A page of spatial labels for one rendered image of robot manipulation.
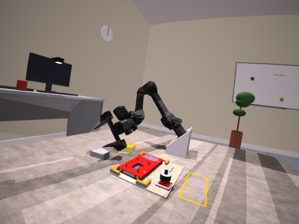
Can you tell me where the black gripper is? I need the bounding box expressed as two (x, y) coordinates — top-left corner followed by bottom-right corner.
(94, 111), (127, 151)

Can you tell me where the white and grey wheel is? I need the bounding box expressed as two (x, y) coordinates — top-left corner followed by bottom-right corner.
(160, 171), (171, 182)

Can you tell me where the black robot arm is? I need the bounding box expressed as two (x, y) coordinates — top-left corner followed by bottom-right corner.
(113, 81), (187, 138)

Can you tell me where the yellow block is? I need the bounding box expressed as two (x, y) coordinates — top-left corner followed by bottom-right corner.
(120, 142), (135, 153)

